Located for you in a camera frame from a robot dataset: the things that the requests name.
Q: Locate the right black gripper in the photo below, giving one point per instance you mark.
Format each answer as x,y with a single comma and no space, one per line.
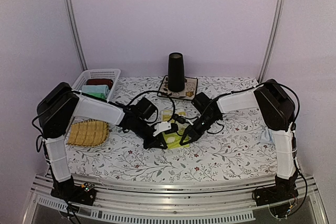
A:
194,132

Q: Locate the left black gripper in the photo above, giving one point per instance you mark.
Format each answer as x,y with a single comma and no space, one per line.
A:
156,142

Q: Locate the yellow-green patterned towel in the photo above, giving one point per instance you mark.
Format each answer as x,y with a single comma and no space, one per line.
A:
173,139

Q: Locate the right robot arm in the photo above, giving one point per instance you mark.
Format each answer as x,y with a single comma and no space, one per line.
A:
279,113

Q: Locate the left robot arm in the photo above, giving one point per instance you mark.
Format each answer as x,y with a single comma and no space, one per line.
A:
56,110

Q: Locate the black tall cup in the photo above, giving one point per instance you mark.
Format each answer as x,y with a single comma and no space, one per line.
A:
176,72

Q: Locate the woven bamboo tray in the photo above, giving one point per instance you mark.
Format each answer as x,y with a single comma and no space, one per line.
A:
89,133

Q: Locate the light blue towel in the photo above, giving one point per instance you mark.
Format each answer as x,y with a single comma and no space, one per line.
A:
266,137

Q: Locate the dark red rolled towel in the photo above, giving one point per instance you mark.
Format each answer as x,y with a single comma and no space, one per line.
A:
100,81

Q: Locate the white plastic basket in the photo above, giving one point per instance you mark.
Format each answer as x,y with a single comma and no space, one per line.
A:
112,74

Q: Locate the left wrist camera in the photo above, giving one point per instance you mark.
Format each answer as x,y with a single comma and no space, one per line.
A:
165,127

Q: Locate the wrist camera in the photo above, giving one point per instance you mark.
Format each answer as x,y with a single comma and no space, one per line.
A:
165,127
179,119

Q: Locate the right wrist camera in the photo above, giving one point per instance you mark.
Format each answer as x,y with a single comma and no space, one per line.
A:
179,119

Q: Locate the aluminium front rail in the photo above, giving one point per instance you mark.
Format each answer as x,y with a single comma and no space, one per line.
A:
121,201

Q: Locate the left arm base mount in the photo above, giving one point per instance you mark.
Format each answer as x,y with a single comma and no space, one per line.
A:
84,194

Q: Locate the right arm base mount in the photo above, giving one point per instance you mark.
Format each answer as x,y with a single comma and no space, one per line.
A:
274,194

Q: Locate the left aluminium post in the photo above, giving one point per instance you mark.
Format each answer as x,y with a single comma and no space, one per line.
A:
75,34

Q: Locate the aluminium post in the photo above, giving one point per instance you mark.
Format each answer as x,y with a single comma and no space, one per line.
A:
271,40
75,34

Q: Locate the right aluminium post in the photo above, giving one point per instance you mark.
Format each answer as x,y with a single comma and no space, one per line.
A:
271,40

